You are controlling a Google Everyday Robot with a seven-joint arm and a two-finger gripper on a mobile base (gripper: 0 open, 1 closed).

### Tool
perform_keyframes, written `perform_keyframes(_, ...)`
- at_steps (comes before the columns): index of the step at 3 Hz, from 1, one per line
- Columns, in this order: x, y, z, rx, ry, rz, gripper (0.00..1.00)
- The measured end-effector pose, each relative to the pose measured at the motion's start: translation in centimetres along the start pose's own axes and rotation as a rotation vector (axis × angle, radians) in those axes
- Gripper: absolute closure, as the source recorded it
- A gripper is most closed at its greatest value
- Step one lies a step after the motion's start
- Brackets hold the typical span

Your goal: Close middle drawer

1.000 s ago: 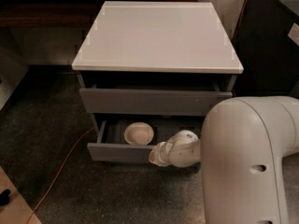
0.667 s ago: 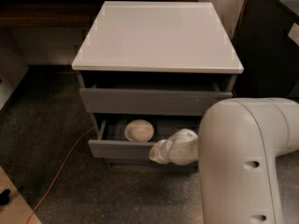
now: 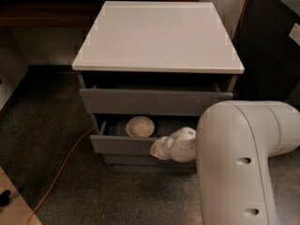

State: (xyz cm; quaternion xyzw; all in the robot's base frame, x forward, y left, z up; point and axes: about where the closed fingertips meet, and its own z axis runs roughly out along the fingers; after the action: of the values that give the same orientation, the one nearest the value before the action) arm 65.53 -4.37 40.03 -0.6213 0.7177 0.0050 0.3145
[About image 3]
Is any wooden board corner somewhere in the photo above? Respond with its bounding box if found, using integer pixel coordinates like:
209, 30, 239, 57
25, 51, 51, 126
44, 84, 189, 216
0, 168, 42, 225

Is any grey top drawer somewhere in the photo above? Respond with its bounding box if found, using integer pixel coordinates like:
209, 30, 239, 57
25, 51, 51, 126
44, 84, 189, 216
80, 88, 233, 116

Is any grey cabinet with white top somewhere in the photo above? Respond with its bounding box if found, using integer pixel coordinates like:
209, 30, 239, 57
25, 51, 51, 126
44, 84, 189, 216
72, 1, 244, 173

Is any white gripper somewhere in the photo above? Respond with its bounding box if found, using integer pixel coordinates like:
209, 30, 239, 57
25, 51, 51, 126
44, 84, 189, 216
150, 137, 174, 160

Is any grey drawer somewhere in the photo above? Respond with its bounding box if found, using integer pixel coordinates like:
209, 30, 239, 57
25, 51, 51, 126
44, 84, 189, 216
80, 88, 233, 116
90, 114, 199, 156
103, 154, 196, 166

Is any black object on wood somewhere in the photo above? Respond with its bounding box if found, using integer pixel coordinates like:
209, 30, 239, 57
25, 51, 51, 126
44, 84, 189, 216
0, 189, 11, 206

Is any grey bottom drawer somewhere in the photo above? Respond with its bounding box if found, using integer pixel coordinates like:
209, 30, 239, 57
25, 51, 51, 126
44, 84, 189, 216
103, 154, 196, 166

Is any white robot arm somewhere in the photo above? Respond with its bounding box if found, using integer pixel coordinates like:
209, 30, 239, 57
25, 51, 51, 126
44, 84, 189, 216
150, 100, 300, 225

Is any white bowl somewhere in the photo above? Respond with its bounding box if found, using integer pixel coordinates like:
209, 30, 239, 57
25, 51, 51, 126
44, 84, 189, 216
126, 116, 155, 137

